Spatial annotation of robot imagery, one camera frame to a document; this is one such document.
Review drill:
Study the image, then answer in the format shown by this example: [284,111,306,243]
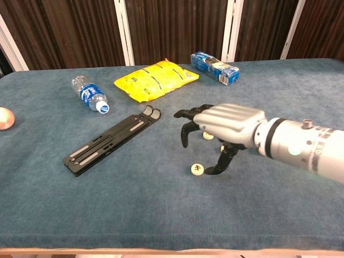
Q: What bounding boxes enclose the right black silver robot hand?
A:
[174,103,268,176]

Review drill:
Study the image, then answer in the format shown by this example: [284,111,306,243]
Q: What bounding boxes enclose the blue cookie box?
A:
[190,51,240,87]

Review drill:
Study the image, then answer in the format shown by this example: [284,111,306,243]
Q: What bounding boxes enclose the yellow snack bag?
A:
[113,58,200,103]

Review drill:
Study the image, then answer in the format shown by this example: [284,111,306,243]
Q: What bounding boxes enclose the black folding stand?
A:
[62,105,162,177]

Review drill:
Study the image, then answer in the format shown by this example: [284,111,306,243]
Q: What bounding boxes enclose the blue table cloth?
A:
[0,58,344,250]

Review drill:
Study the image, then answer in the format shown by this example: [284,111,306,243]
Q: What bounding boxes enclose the clear water bottle blue label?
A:
[71,75,110,114]

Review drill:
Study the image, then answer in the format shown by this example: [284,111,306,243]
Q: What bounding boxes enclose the pale pink ball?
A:
[0,106,16,131]

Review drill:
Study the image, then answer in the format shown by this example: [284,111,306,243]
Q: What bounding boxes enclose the white partition post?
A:
[113,0,135,66]
[0,15,30,71]
[220,0,244,63]
[279,0,307,60]

